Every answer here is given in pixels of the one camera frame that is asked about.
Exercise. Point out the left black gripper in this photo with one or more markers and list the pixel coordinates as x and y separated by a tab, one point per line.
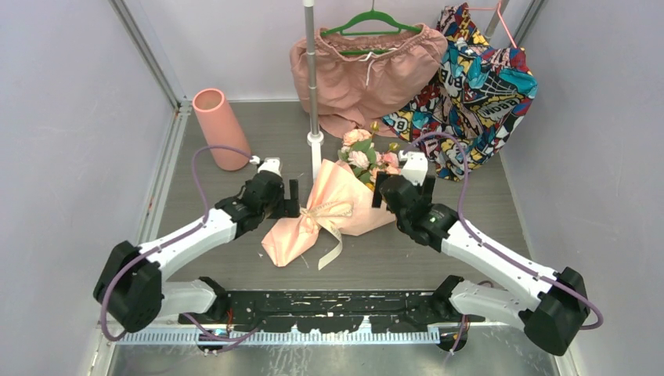
287	207

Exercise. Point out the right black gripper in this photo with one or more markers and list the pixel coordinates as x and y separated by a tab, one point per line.
379	196

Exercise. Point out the cream ribbon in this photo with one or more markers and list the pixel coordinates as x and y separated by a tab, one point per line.
325	216

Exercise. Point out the artificial flower bouquet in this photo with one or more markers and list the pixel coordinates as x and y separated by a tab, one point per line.
361	155

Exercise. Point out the pink wrapping paper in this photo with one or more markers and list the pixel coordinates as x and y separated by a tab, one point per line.
289	238

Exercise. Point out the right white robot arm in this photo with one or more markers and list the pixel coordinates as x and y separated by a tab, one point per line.
548	306

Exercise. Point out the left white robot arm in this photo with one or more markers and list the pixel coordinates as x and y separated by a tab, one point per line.
134	286

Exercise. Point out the pink cylindrical vase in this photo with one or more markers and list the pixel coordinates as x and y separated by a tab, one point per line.
221	127

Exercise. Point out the metal stand pole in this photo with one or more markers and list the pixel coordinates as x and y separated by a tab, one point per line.
315	137

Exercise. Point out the pink shorts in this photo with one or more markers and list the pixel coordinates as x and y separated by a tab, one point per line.
359	80

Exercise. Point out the colourful comic print garment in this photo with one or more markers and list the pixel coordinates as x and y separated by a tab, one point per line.
475	100

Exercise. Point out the pink clothes hanger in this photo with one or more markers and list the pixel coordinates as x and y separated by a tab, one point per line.
510	36

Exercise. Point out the grey metal rack pole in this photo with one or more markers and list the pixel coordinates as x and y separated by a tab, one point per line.
497	19

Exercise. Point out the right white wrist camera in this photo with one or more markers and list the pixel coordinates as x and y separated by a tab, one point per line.
414	166

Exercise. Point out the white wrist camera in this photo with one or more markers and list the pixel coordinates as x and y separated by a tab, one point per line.
270	164
414	166

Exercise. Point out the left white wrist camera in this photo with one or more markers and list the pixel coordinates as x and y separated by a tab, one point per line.
270	164

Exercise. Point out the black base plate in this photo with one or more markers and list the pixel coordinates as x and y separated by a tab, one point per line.
332	311

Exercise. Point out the aluminium rail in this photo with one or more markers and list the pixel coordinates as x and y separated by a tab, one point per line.
363	336

